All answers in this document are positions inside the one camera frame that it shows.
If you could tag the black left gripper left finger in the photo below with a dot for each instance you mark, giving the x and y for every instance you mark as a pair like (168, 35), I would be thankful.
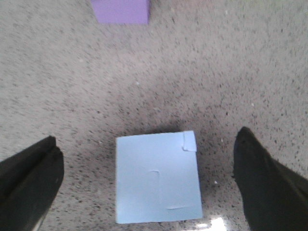
(29, 183)

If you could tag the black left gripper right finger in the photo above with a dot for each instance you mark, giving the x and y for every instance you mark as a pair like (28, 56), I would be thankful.
(275, 198)

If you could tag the smooth light blue foam cube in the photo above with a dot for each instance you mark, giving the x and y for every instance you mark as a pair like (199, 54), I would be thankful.
(157, 178)

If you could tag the purple foam cube under orange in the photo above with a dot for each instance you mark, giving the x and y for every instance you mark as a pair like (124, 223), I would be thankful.
(121, 11)

